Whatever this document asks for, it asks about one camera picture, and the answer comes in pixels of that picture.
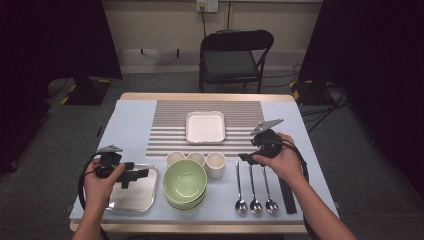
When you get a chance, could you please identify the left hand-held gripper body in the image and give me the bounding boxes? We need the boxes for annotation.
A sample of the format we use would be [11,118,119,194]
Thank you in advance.
[94,144,124,180]

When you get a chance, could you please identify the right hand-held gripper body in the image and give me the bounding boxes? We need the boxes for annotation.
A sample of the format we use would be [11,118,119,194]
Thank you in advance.
[249,118,285,160]

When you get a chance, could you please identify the white ceramic cup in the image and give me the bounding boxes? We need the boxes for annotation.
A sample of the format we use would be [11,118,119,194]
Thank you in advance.
[205,151,227,179]
[165,150,186,168]
[185,151,207,167]

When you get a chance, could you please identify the metal spoon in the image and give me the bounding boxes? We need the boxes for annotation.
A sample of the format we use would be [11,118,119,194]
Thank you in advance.
[261,166,280,214]
[248,164,264,215]
[234,160,249,215]

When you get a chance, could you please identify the row of black chopsticks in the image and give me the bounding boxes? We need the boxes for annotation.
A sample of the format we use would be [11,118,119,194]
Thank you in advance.
[278,176,298,215]

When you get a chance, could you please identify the person's right hand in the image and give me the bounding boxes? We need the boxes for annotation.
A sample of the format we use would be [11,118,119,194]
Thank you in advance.
[251,132,305,184]

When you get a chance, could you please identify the person's left hand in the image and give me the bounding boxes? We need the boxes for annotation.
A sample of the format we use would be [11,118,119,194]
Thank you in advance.
[83,158,127,214]

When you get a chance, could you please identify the light blue table board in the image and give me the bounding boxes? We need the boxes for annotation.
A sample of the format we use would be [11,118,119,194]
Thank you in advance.
[69,99,340,224]

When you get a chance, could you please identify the striped placemat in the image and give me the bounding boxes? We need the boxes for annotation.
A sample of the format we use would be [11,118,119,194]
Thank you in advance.
[145,99,274,158]

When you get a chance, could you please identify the black stand base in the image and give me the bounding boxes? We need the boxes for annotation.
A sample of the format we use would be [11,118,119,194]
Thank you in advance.
[288,79,331,106]
[60,74,113,106]

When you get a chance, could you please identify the black folding chair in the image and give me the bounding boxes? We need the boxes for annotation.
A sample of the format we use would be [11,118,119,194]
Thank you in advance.
[198,29,275,94]

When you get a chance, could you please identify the black curtain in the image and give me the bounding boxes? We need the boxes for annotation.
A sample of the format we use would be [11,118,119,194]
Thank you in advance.
[297,0,424,201]
[0,0,123,174]

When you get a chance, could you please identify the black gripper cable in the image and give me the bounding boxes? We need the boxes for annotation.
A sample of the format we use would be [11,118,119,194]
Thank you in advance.
[278,139,323,240]
[77,152,111,240]

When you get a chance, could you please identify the black floor cables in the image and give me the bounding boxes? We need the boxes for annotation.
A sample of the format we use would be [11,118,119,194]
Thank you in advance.
[259,63,350,134]

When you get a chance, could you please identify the black wall cable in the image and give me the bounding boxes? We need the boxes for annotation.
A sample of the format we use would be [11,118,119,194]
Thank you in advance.
[199,5,208,38]

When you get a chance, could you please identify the white wall socket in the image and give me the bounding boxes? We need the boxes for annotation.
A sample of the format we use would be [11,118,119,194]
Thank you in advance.
[195,0,219,14]

